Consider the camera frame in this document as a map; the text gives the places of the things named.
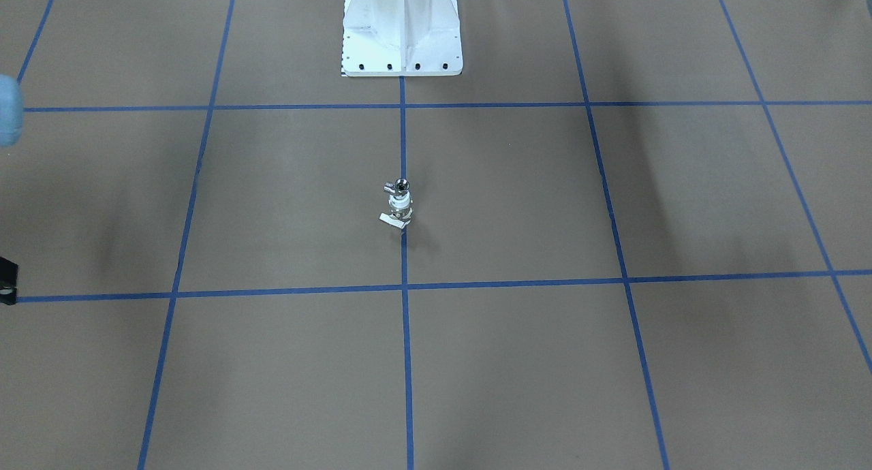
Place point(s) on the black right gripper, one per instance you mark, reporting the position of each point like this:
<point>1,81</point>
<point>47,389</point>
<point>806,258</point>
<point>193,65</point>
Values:
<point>6,276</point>

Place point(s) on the white PPR valve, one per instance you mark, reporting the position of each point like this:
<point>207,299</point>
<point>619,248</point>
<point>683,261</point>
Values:
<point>399,211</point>

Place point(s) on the small metal pipe fitting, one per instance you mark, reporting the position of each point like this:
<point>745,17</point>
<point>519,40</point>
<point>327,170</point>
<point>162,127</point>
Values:
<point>398,188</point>

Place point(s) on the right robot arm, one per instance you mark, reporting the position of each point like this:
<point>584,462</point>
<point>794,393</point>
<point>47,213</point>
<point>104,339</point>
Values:
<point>12,123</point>

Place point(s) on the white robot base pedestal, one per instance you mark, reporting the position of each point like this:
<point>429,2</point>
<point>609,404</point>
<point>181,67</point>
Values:
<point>401,38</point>

